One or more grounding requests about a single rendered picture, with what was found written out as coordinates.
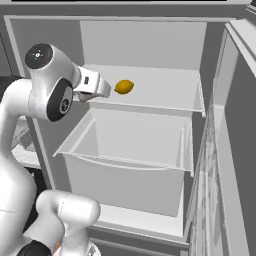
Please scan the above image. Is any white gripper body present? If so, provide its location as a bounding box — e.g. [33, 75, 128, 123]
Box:
[73, 73, 112, 100]

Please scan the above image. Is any yellow lemon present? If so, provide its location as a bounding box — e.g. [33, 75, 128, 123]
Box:
[114, 79, 136, 96]

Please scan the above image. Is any white fridge shelf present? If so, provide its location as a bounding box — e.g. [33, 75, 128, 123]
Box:
[78, 63, 207, 118]

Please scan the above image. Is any grey fridge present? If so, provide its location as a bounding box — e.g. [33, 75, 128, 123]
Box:
[3, 14, 256, 256]

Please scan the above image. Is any white fridge drawer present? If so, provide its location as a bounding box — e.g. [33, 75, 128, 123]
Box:
[52, 108, 195, 218]

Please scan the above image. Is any grey fridge door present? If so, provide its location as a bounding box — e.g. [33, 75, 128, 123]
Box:
[184, 18, 256, 256]

